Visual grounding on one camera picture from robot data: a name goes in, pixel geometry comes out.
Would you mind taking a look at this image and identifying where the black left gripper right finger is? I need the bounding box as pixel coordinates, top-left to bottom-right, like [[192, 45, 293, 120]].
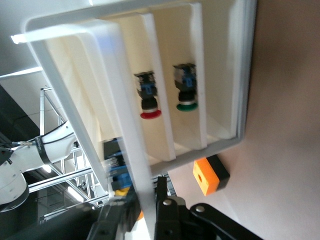
[[153, 176, 190, 240]]

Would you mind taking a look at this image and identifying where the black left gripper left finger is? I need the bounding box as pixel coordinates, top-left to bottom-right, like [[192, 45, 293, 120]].
[[86, 188, 141, 240]]

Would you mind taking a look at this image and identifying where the white plastic drawer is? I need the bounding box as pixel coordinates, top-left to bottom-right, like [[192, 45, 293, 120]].
[[44, 19, 159, 240], [199, 0, 239, 141], [149, 2, 209, 161], [119, 12, 178, 166]]

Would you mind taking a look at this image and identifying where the white drawer cabinet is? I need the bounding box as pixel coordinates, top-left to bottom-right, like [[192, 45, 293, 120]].
[[11, 0, 259, 199]]

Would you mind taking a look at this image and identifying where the orange box with black base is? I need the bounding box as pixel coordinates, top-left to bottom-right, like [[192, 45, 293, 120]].
[[192, 153, 231, 197]]

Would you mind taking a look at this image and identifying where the aluminium profile frame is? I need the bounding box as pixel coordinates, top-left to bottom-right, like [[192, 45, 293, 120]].
[[26, 86, 111, 209]]

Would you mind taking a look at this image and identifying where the red push button switch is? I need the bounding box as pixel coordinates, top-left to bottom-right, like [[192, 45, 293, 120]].
[[133, 70, 162, 121]]

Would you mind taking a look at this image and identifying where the green push button switch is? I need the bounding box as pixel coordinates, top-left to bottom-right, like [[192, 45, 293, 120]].
[[172, 63, 199, 112]]

